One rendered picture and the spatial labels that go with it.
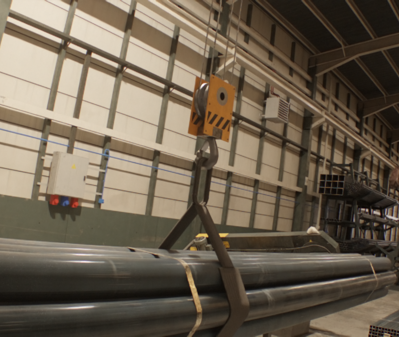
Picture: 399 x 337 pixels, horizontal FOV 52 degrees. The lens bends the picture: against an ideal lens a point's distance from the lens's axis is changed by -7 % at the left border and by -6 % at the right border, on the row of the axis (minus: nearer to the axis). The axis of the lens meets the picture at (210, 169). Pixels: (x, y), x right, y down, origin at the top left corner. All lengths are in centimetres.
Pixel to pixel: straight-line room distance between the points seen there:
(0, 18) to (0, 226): 356
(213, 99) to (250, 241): 493
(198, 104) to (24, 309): 133
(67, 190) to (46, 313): 698
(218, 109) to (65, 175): 624
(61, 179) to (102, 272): 672
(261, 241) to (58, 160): 394
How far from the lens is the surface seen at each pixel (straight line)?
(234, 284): 203
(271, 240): 671
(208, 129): 212
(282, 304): 237
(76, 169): 835
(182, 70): 1108
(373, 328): 591
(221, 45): 1129
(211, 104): 214
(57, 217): 846
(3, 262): 131
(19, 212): 805
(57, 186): 814
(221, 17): 1239
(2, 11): 792
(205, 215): 213
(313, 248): 647
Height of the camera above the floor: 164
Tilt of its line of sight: 6 degrees up
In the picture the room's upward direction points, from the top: 8 degrees clockwise
